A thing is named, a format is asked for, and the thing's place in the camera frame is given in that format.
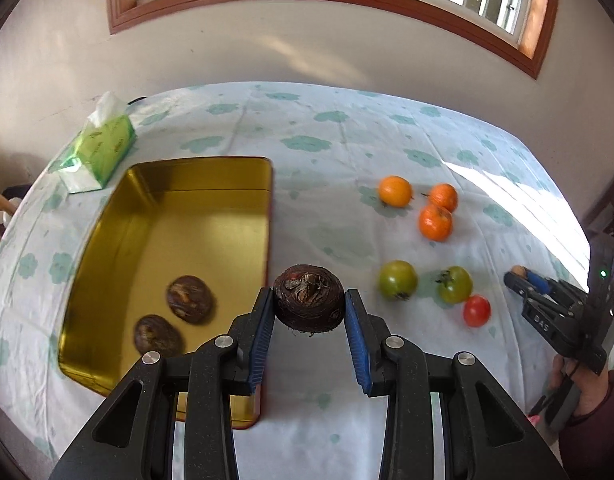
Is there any cloud print tablecloth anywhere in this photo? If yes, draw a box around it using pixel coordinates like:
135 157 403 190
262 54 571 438
0 81 594 480

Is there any green tissue pack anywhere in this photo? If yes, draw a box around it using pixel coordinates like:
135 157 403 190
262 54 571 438
48 91 138 195

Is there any green tomato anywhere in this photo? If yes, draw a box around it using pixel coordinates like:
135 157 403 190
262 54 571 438
435 266 474 305
378 260 418 301

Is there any orange mandarin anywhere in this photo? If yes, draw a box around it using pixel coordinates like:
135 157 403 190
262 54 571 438
378 175 414 208
428 183 459 212
419 203 454 242

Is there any dark brown water chestnut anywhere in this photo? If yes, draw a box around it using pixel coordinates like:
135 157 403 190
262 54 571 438
134 315 184 356
273 265 346 335
167 275 218 324

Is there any person's right hand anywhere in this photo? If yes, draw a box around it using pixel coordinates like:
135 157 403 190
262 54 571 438
549 354 614 427

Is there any red tomato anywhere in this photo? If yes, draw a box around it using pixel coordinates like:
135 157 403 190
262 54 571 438
463 295 492 328

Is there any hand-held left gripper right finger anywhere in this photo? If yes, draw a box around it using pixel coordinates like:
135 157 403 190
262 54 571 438
343 288 570 480

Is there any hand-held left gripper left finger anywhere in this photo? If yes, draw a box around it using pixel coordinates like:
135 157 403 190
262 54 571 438
49 287 276 480

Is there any gold metal tray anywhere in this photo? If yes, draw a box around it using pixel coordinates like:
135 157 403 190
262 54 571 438
57 156 274 430

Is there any dark wooden furniture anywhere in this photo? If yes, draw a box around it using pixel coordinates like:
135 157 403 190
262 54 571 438
582 172 614 256

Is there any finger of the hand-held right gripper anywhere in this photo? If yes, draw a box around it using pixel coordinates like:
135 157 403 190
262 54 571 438
527 271 590 306
504 271 540 311

